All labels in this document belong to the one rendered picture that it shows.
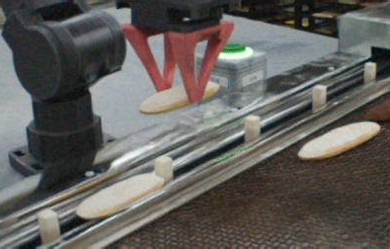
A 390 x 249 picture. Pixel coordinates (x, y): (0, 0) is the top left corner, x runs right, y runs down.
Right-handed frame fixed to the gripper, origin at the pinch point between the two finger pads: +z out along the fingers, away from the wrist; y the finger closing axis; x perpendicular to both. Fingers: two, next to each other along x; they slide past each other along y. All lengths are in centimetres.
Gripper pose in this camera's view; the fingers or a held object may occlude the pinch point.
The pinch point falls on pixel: (179, 89)
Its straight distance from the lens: 63.4
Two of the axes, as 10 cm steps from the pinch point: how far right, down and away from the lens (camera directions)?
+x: 6.0, -3.1, 7.4
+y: 8.0, 2.3, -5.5
